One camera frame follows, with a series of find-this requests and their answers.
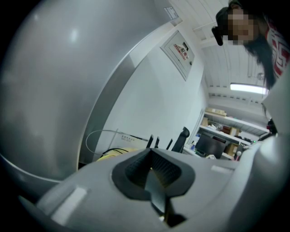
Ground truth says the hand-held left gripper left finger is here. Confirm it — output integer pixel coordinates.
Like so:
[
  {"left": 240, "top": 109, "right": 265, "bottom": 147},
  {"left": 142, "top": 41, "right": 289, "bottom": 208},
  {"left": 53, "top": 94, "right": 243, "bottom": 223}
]
[{"left": 36, "top": 148, "right": 168, "bottom": 232}]

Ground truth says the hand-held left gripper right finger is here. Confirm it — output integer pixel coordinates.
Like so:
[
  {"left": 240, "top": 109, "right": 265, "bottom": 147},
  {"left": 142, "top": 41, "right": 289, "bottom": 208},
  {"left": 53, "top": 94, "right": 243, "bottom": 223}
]
[{"left": 148, "top": 149, "right": 241, "bottom": 232}]

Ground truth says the yellow cloth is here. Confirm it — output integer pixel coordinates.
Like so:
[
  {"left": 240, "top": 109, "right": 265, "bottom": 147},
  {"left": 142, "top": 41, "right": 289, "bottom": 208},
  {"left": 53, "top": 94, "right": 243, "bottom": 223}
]
[{"left": 97, "top": 146, "right": 139, "bottom": 162}]

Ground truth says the black router with antennas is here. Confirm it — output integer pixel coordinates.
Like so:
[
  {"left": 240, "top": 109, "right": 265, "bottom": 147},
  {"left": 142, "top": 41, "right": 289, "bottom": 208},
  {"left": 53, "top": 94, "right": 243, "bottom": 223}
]
[{"left": 146, "top": 134, "right": 174, "bottom": 151}]

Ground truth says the black computer monitor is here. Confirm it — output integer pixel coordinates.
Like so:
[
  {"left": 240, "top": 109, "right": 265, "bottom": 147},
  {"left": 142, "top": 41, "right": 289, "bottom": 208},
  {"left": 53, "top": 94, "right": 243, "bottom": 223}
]
[{"left": 195, "top": 133, "right": 227, "bottom": 160}]

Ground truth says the brown cardboard box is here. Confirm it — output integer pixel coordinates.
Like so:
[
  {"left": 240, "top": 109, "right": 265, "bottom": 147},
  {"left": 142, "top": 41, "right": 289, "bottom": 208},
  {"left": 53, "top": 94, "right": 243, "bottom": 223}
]
[
  {"left": 222, "top": 125, "right": 241, "bottom": 137},
  {"left": 224, "top": 142, "right": 240, "bottom": 155}
]

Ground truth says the black office chair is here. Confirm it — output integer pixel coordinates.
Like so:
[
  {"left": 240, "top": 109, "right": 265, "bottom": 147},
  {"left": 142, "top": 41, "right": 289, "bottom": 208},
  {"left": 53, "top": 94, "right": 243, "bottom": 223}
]
[{"left": 171, "top": 126, "right": 190, "bottom": 153}]

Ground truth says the white printed box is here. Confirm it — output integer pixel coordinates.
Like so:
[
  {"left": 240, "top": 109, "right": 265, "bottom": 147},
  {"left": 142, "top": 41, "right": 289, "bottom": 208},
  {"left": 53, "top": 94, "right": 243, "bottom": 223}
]
[{"left": 112, "top": 130, "right": 150, "bottom": 153}]

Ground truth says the white storage shelf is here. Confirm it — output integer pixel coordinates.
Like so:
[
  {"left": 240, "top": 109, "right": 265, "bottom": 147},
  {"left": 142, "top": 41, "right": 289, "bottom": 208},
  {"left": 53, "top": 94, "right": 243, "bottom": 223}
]
[{"left": 191, "top": 108, "right": 271, "bottom": 162}]

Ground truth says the flat cardboard box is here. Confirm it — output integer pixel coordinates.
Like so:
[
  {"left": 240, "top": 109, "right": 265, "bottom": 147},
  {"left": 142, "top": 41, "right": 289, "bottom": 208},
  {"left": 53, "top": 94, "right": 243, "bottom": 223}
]
[{"left": 204, "top": 107, "right": 227, "bottom": 116}]

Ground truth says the long ceiling light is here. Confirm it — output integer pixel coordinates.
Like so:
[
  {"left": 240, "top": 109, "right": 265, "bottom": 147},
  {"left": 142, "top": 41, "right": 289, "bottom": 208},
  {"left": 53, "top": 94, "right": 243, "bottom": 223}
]
[{"left": 229, "top": 82, "right": 270, "bottom": 94}]

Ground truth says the large grey metal cabinet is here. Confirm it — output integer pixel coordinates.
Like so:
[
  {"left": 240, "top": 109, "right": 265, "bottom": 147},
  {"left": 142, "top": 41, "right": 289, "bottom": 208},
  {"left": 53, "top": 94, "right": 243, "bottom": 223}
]
[{"left": 0, "top": 0, "right": 183, "bottom": 183}]

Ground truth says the person's white and red shirt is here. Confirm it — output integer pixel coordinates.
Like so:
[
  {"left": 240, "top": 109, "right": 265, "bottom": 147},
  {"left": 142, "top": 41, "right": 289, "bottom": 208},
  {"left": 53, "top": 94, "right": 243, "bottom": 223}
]
[{"left": 262, "top": 19, "right": 290, "bottom": 136}]

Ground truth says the person's head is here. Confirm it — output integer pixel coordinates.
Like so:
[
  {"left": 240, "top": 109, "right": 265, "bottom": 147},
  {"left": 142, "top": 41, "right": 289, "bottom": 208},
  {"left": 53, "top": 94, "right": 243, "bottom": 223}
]
[{"left": 215, "top": 0, "right": 261, "bottom": 46}]

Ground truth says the white cable loop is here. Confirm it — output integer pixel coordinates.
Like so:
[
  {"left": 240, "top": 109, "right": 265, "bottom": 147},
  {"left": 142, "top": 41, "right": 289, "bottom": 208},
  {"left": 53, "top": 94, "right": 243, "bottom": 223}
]
[{"left": 85, "top": 129, "right": 120, "bottom": 157}]

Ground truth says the white wall electrical box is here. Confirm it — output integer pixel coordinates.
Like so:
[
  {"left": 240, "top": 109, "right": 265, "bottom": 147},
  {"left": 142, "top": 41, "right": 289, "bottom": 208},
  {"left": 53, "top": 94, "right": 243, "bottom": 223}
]
[{"left": 159, "top": 30, "right": 196, "bottom": 82}]

